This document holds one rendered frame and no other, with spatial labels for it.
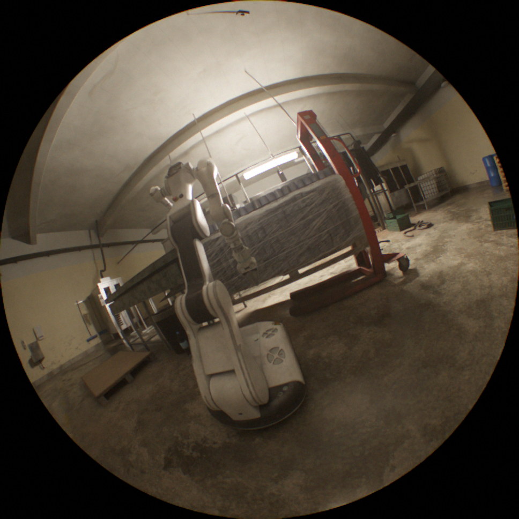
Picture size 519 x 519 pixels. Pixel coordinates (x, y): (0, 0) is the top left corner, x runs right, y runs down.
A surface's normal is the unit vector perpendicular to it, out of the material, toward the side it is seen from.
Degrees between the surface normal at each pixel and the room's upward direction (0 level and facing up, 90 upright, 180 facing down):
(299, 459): 0
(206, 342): 50
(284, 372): 38
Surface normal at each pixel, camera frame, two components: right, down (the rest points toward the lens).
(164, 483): -0.40, -0.92
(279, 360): -0.32, -0.68
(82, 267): 0.90, -0.37
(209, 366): -0.26, -0.53
